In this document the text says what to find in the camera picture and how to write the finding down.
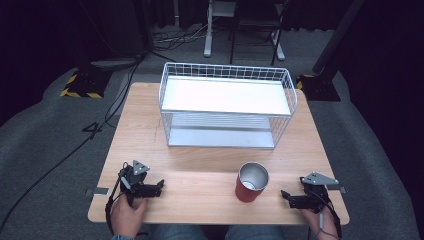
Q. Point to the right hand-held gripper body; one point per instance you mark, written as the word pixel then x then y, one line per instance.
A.
pixel 315 195

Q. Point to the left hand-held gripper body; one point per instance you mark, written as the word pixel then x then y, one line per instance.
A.
pixel 133 181

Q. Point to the red cup with metal inside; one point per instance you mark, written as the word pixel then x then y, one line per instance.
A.
pixel 250 182

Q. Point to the person's right hand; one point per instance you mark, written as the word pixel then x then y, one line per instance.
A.
pixel 316 225

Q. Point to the person's left hand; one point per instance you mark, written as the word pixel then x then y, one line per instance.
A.
pixel 127 216

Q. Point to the grey tape strip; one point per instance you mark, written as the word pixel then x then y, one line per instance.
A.
pixel 98 191
pixel 338 189

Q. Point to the person's left leg in jeans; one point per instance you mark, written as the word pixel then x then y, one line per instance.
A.
pixel 180 233

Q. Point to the person's leg in jeans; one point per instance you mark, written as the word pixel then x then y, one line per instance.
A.
pixel 180 233
pixel 255 233

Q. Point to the person's right leg in jeans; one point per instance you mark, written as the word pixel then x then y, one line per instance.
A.
pixel 255 233

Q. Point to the person's left sleeve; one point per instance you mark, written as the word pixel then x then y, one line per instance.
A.
pixel 121 237

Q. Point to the white desk foot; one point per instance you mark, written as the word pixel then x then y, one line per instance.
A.
pixel 279 46

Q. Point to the white desk leg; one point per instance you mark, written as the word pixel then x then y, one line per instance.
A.
pixel 209 33

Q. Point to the black slanted pole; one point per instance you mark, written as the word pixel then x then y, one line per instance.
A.
pixel 336 33

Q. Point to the black yellow striped base plate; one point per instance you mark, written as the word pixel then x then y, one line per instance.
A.
pixel 85 85
pixel 320 88

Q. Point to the black metal chair frame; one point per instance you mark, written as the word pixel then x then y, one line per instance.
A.
pixel 255 23

